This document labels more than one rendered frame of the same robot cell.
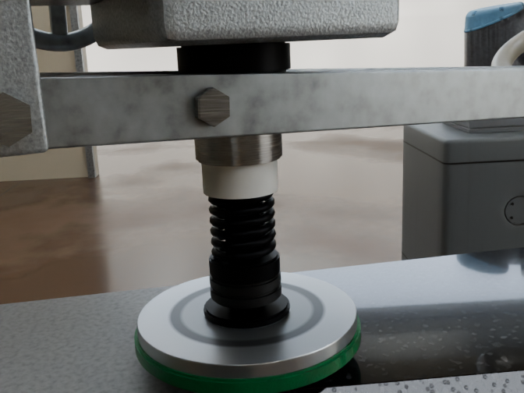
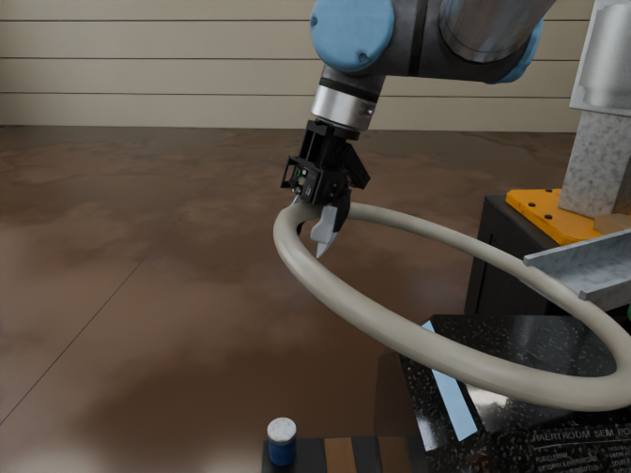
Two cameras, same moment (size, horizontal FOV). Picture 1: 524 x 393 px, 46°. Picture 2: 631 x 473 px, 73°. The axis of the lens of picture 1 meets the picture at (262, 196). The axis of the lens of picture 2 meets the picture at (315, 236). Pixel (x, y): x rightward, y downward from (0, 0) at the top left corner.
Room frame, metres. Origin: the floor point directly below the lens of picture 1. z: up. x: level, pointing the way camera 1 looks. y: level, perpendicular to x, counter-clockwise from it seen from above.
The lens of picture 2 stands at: (1.37, -0.70, 1.41)
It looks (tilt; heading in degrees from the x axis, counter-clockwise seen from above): 26 degrees down; 186
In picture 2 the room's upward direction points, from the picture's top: straight up
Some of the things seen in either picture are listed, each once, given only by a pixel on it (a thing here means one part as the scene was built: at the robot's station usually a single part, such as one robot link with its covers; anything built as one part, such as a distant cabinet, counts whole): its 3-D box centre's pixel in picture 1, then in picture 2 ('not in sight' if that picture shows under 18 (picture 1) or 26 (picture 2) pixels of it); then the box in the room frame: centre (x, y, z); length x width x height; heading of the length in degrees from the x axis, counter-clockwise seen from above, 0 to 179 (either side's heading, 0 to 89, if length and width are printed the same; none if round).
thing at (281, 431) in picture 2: not in sight; (282, 441); (0.33, -0.93, 0.08); 0.10 x 0.10 x 0.13
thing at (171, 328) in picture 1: (247, 315); not in sight; (0.56, 0.02, 0.84); 0.21 x 0.21 x 0.01
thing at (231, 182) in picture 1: (239, 171); not in sight; (0.56, 0.02, 0.99); 0.07 x 0.07 x 0.04
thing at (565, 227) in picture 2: not in sight; (592, 214); (-0.24, 0.20, 0.76); 0.49 x 0.49 x 0.05; 9
